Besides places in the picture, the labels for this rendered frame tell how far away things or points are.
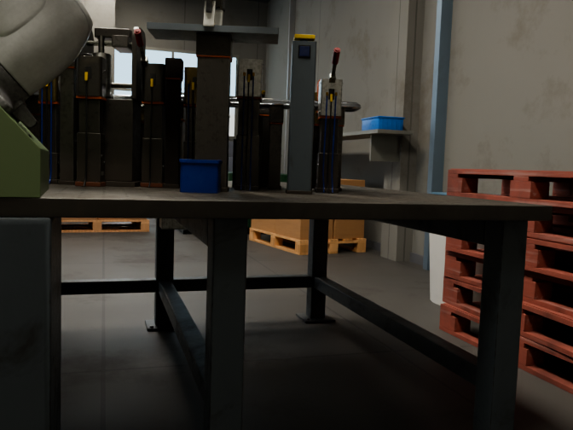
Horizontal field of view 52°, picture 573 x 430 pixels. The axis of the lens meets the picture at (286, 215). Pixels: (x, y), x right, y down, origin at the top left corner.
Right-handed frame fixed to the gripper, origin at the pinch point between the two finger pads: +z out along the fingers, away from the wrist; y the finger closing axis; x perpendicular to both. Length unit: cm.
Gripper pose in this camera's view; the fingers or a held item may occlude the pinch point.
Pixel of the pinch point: (213, 22)
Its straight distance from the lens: 178.2
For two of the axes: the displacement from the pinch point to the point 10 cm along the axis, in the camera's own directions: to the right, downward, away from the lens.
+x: -9.9, -0.8, 0.8
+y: 0.9, -0.9, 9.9
